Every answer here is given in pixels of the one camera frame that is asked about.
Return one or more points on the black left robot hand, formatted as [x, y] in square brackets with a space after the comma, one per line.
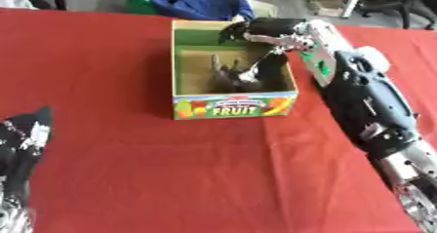
[23, 139]

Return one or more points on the grey soft toy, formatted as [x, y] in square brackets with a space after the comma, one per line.
[224, 77]

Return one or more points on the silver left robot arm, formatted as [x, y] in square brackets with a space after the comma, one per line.
[12, 215]

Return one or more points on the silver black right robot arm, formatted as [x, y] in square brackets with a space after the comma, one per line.
[370, 103]

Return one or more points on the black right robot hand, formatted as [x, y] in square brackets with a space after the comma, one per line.
[267, 27]

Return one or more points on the tan cardboard box green inside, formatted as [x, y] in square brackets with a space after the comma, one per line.
[233, 108]

